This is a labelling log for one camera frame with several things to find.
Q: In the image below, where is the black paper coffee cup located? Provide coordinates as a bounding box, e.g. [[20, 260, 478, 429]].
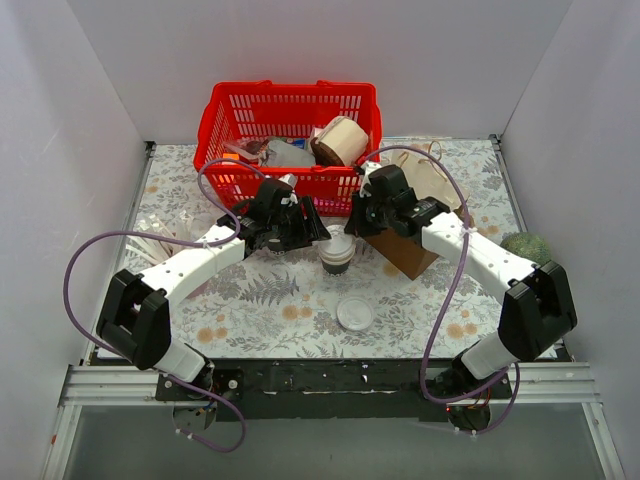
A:
[[320, 257, 351, 276]]

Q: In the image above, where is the brown paper bag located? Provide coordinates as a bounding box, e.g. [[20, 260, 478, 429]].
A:
[[365, 149, 464, 280]]

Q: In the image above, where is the white plastic cup lid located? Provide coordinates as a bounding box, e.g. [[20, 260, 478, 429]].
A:
[[336, 297, 375, 332]]

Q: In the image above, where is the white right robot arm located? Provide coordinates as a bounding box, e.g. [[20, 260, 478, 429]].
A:
[[345, 162, 577, 402]]

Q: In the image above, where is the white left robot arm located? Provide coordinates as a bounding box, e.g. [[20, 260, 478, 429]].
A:
[[97, 178, 331, 400]]

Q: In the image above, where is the grey crumpled pouch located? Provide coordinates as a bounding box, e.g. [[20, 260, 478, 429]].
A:
[[263, 139, 316, 168]]

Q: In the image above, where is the clear plastic snack packet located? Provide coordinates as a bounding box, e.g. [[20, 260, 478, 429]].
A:
[[224, 140, 269, 166]]

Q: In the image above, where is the pink cup of straws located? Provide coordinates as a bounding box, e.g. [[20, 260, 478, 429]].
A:
[[126, 211, 194, 266]]

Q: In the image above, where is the red plastic shopping basket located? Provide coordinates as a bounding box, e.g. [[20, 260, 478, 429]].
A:
[[194, 80, 382, 217]]

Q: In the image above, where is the green melon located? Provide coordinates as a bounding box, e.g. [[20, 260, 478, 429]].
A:
[[500, 232, 551, 265]]

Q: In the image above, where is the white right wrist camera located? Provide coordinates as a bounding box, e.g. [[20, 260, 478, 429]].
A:
[[355, 161, 381, 198]]

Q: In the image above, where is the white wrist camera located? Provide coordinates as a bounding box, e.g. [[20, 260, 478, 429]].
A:
[[279, 173, 298, 205], [355, 161, 381, 198]]

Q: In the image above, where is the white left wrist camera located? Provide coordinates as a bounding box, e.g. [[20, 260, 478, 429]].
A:
[[279, 173, 298, 205]]

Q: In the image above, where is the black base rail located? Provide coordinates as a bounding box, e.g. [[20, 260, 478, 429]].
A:
[[64, 355, 596, 421]]

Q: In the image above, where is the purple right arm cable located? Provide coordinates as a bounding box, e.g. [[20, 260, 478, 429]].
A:
[[357, 145, 521, 434]]

